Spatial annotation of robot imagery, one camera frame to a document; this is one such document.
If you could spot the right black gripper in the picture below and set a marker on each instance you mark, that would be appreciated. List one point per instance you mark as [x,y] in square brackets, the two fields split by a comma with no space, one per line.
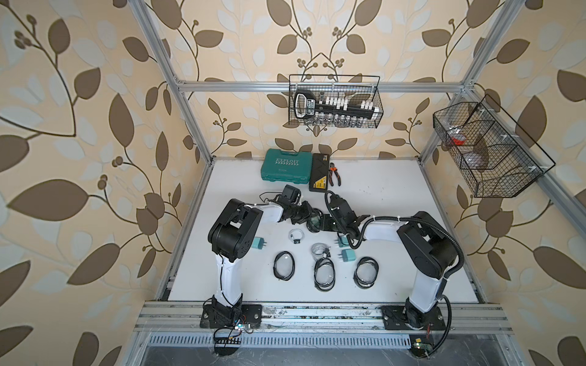
[326,218]

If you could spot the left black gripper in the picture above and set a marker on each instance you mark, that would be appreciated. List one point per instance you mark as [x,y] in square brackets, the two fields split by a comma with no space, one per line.
[307,212]

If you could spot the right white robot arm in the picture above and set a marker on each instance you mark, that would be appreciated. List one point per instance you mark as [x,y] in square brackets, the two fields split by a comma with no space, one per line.
[435,254]

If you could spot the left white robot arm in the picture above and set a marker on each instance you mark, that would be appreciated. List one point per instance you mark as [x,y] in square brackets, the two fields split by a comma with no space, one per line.
[231,237]

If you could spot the green charger middle right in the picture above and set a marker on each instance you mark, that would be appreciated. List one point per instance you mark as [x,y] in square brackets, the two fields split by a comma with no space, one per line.
[342,242]

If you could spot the green charger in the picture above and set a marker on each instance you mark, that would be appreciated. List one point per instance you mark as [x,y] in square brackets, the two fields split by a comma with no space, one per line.
[348,255]
[258,243]
[342,242]

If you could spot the green charger lower right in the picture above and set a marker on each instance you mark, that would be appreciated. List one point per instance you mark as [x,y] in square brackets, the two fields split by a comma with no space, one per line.
[348,255]

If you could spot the black yellow-label case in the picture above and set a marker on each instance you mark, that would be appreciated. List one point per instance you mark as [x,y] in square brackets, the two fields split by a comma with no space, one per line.
[320,168]

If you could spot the green charger far left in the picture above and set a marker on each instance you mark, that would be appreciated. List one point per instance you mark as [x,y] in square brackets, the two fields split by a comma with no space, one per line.
[258,243]

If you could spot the orange black pliers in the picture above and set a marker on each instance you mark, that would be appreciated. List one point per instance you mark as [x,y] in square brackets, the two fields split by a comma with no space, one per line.
[334,176]

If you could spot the green plastic tool case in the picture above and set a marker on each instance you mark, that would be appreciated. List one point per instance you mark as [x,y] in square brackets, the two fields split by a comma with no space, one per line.
[293,167]

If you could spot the black pouch middle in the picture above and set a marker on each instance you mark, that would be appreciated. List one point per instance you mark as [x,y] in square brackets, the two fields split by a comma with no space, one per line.
[324,275]

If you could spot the black pouch right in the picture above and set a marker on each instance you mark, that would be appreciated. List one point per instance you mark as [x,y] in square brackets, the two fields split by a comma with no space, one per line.
[366,273]

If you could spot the black socket set holder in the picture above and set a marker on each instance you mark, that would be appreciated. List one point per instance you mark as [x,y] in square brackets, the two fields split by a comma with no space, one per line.
[311,105]

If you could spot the red item in basket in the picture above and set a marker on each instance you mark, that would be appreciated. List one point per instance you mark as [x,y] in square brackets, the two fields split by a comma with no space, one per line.
[456,137]

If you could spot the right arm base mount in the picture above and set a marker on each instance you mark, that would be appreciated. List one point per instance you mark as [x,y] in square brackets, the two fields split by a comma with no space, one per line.
[408,317]

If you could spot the back wire basket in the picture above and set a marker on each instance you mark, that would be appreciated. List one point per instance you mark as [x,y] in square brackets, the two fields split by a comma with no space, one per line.
[354,88]

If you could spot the wire basket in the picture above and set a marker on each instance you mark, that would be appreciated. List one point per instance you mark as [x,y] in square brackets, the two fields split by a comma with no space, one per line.
[502,156]
[354,88]

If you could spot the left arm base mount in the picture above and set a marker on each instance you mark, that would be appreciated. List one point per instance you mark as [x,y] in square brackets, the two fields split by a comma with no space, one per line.
[216,315]

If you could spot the right wire basket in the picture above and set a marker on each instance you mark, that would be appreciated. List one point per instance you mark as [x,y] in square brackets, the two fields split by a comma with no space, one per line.
[502,156]

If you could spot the aluminium front rail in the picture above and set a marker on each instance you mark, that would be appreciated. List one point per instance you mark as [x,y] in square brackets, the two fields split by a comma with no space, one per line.
[192,316]

